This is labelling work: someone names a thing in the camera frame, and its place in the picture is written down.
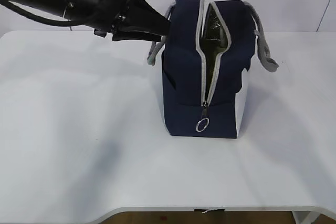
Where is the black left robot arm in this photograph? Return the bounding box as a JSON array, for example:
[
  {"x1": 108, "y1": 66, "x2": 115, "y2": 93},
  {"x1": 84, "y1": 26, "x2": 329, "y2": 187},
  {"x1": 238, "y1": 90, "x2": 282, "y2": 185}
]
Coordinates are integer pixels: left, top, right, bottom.
[{"x1": 1, "y1": 0, "x2": 170, "y2": 42}]

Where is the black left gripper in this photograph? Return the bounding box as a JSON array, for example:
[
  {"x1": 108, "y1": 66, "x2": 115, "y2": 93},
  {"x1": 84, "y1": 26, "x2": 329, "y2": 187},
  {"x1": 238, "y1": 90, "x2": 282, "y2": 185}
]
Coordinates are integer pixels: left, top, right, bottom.
[{"x1": 64, "y1": 0, "x2": 170, "y2": 42}]

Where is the white table leg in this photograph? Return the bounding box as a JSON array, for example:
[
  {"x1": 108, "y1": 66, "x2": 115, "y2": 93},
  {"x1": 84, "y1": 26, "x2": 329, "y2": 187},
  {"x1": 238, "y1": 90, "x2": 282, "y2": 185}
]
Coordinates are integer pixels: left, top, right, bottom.
[{"x1": 292, "y1": 211, "x2": 321, "y2": 224}]

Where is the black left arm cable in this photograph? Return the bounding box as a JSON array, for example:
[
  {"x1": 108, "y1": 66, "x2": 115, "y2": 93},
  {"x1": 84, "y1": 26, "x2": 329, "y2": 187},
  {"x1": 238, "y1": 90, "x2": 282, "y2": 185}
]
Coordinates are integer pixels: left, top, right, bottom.
[{"x1": 0, "y1": 0, "x2": 87, "y2": 28}]

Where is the navy blue lunch bag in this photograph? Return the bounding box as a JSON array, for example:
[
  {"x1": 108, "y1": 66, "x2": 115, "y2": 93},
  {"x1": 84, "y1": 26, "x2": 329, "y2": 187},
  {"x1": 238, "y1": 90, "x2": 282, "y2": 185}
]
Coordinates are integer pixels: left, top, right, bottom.
[{"x1": 147, "y1": 0, "x2": 279, "y2": 138}]

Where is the black tape on table edge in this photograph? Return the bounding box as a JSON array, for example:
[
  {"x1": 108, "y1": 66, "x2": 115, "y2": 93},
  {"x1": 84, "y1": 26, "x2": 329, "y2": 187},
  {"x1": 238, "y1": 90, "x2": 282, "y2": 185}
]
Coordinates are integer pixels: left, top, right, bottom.
[{"x1": 194, "y1": 209, "x2": 225, "y2": 214}]

